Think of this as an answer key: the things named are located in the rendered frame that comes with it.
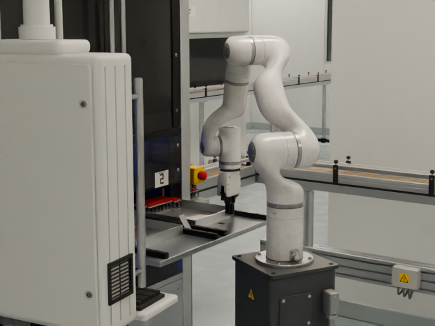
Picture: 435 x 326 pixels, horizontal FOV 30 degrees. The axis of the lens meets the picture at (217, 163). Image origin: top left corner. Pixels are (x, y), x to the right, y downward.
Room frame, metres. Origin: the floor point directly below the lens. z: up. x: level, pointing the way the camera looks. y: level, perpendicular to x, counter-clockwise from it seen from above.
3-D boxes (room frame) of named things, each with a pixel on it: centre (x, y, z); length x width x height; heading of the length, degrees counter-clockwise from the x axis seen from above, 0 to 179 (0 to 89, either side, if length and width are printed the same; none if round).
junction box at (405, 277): (3.49, -0.84, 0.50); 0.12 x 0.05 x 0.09; 56
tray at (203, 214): (3.08, 0.15, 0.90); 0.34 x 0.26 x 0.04; 56
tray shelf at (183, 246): (2.91, 0.18, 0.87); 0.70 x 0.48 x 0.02; 146
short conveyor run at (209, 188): (3.68, 0.06, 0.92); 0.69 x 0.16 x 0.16; 146
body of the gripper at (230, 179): (3.04, -0.05, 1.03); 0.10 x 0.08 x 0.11; 146
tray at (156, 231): (2.81, 0.34, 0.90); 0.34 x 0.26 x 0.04; 56
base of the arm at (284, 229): (2.57, -0.22, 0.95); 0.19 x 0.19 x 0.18
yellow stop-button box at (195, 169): (3.36, 0.10, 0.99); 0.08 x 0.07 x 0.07; 56
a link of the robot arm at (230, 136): (3.04, -0.04, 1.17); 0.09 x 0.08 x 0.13; 110
